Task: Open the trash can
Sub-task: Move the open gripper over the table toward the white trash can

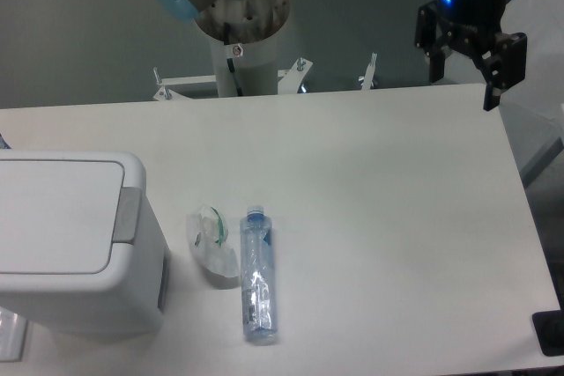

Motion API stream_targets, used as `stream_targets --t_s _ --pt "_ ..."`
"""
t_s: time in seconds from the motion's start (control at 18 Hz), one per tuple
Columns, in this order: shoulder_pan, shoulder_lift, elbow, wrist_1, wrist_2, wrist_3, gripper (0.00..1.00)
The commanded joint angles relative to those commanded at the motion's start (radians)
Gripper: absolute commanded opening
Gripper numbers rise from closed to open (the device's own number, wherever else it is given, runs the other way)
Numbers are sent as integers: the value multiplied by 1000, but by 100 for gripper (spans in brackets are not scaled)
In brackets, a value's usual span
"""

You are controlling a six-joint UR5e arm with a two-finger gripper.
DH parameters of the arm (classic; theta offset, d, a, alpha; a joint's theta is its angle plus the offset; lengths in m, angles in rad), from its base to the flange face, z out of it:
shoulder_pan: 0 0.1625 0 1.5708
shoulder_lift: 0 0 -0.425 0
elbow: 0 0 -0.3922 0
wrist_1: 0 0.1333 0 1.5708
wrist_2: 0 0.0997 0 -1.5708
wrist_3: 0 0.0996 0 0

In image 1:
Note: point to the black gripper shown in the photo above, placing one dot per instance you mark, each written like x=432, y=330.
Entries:
x=500, y=57

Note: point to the white plastic trash can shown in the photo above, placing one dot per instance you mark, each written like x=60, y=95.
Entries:
x=128, y=295

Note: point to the white trash can lid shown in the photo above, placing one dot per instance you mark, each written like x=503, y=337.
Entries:
x=58, y=217

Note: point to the clear plastic water bottle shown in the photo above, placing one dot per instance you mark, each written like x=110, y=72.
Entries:
x=259, y=307

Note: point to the black object at table edge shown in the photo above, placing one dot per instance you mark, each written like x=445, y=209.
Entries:
x=549, y=329

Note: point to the crumpled clear plastic wrapper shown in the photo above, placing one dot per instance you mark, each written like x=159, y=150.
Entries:
x=207, y=235

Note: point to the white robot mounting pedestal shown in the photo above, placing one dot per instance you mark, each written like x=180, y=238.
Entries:
x=243, y=30

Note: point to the white metal base frame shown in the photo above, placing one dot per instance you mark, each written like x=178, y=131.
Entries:
x=234, y=81

